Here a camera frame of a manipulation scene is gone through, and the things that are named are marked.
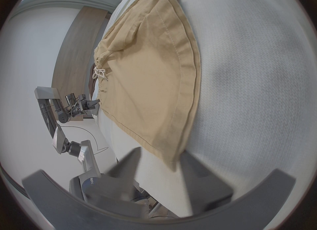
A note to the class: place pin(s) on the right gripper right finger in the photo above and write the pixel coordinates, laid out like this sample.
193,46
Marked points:
205,191

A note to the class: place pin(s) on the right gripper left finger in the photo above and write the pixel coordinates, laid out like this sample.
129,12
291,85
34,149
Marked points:
118,187

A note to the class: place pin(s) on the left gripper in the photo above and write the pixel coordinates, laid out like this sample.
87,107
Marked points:
84,105

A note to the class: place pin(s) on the tan shorts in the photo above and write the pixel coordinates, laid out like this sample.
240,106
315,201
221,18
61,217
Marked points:
148,75

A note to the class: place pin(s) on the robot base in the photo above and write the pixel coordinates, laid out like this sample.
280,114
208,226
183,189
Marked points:
86,154

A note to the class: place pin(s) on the bed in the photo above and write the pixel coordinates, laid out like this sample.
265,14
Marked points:
247,75

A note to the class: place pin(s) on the brown garment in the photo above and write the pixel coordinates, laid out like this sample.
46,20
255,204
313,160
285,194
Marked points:
92,80

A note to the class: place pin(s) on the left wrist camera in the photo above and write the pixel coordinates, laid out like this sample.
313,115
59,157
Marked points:
82,97

